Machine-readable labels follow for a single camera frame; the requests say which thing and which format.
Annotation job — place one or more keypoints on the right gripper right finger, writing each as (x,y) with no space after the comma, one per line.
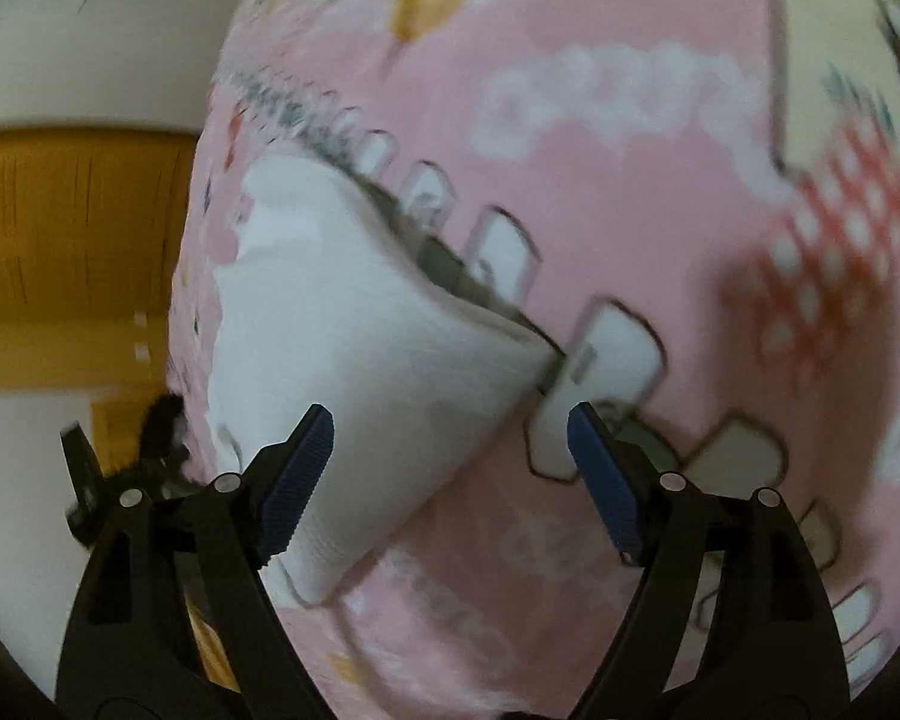
(730,618)

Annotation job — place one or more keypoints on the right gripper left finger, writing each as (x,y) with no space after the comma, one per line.
(171,619)

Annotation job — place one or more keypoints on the white zip hoodie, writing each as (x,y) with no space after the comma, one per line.
(323,307)

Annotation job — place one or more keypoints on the wooden headboard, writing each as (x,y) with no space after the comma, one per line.
(91,221)

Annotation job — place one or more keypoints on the pink patterned bed blanket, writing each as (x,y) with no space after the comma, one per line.
(696,203)

